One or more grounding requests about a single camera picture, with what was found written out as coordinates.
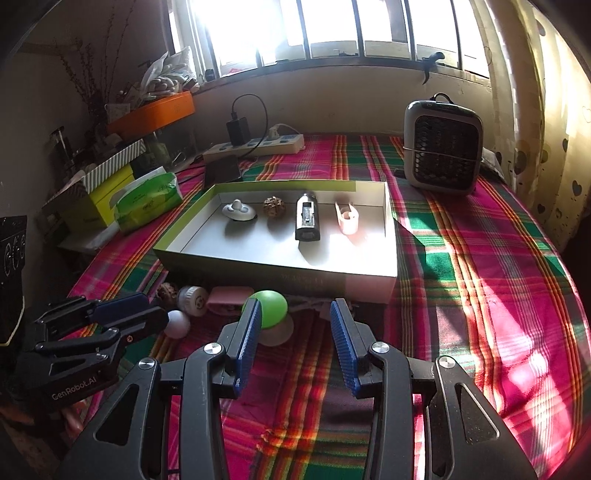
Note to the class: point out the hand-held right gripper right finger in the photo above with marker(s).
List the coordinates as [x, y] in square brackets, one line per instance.
[344, 346]

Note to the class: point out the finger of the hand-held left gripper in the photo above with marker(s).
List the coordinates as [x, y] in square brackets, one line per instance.
[120, 307]
[138, 325]

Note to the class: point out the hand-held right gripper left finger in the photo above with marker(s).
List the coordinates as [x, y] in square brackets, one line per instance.
[247, 341]

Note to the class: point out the small white egg-shaped toy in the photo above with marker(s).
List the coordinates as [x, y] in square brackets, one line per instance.
[178, 325]

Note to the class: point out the green mushroom-shaped knob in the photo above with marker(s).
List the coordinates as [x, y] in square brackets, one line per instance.
[272, 309]

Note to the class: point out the brown walnut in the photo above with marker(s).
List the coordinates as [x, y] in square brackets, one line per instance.
[167, 295]
[272, 206]

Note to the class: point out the pink plastic case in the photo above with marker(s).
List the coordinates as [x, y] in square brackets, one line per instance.
[226, 297]

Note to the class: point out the small white ribbed jar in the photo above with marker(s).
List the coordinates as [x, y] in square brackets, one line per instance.
[191, 300]

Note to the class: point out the green and white cardboard box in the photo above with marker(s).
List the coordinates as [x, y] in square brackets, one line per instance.
[258, 249]

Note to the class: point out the pink plastic clip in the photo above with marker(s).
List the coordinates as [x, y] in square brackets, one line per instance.
[346, 224]

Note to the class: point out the white panda face toy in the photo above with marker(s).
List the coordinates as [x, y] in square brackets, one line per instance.
[238, 212]

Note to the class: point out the black and silver gadget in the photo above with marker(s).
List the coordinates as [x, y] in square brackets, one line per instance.
[307, 217]

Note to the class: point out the yellow-green cardboard box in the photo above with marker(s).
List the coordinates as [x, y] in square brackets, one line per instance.
[99, 203]

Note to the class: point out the green tissue pack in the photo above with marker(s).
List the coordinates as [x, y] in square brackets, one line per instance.
[147, 203]

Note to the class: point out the pink green plaid tablecloth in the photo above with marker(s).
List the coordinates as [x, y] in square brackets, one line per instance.
[461, 277]

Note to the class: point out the striped gift box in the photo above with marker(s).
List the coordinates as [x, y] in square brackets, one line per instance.
[117, 161]

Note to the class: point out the black smartphone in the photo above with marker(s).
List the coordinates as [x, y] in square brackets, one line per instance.
[224, 170]

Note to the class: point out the white power strip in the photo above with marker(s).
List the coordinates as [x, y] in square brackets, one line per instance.
[277, 146]

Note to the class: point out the orange tray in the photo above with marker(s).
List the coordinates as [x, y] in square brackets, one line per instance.
[157, 113]

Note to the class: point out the dried flower branches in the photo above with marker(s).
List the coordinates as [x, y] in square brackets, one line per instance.
[94, 99]

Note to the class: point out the black charger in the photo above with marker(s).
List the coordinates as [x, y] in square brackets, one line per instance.
[238, 131]

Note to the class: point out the white power plug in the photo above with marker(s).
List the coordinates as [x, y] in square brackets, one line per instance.
[274, 133]

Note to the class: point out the small white desk heater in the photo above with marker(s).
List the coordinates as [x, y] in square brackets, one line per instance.
[438, 152]

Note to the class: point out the white plastic bags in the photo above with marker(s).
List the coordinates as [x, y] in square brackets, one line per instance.
[171, 69]

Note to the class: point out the heart print curtain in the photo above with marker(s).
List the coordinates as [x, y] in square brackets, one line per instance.
[531, 138]

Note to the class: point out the black window hook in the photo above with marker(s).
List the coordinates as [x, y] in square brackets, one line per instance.
[431, 60]

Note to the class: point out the window with metal bars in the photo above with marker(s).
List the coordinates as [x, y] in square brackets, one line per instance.
[323, 23]

